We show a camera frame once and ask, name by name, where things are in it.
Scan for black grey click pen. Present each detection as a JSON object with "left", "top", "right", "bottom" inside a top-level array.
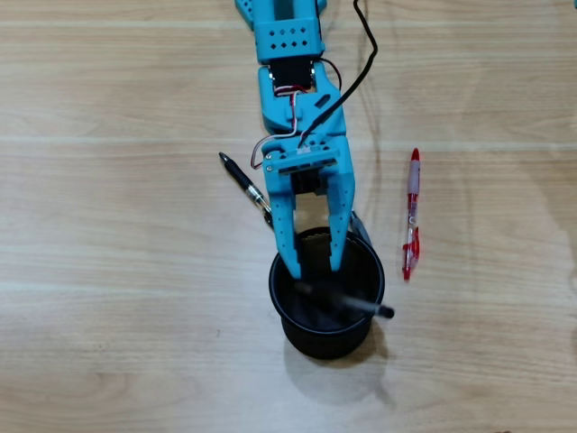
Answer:
[{"left": 350, "top": 210, "right": 373, "bottom": 247}]

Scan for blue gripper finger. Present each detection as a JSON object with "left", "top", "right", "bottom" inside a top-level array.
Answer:
[
  {"left": 326, "top": 182, "right": 357, "bottom": 273},
  {"left": 263, "top": 152, "right": 303, "bottom": 279}
]

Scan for clear pen with black cap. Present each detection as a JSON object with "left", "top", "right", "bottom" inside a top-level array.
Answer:
[{"left": 292, "top": 281, "right": 396, "bottom": 320}]

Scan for wrist camera on blue mount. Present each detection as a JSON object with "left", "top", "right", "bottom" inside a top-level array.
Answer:
[{"left": 275, "top": 146, "right": 340, "bottom": 178}]

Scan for red white black servo wires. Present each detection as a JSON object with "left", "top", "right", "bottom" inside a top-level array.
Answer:
[{"left": 250, "top": 58, "right": 343, "bottom": 170}]

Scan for black mesh pen holder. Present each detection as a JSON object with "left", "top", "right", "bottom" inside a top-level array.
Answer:
[{"left": 268, "top": 226, "right": 386, "bottom": 361}]

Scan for black camera cable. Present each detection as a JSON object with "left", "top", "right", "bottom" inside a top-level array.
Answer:
[{"left": 298, "top": 0, "right": 379, "bottom": 152}]

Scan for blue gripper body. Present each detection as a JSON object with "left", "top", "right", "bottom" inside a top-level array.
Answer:
[{"left": 270, "top": 134, "right": 357, "bottom": 196}]

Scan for red retractable pen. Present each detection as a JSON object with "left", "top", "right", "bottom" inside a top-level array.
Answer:
[{"left": 401, "top": 147, "right": 423, "bottom": 281}]

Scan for black pen with gold ring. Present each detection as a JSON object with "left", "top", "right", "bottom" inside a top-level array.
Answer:
[{"left": 218, "top": 151, "right": 274, "bottom": 227}]

